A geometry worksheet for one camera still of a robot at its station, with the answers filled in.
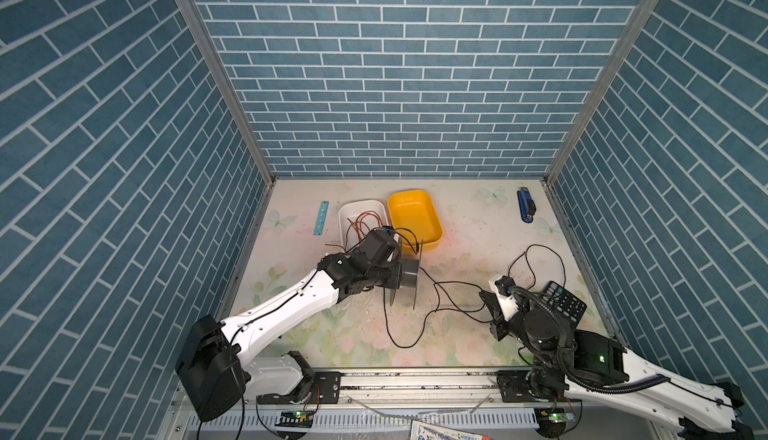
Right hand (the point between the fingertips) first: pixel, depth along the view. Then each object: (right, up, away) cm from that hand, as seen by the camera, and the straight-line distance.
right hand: (478, 293), depth 71 cm
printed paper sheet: (-14, -31, -3) cm, 34 cm away
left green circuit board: (-44, -31, +1) cm, 54 cm away
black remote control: (+30, -8, +16) cm, 35 cm away
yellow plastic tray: (-13, +16, +37) cm, 42 cm away
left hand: (-18, +3, +7) cm, 20 cm away
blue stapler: (+28, +21, +38) cm, 52 cm away
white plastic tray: (-36, +19, +37) cm, 55 cm away
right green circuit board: (+18, -31, +1) cm, 36 cm away
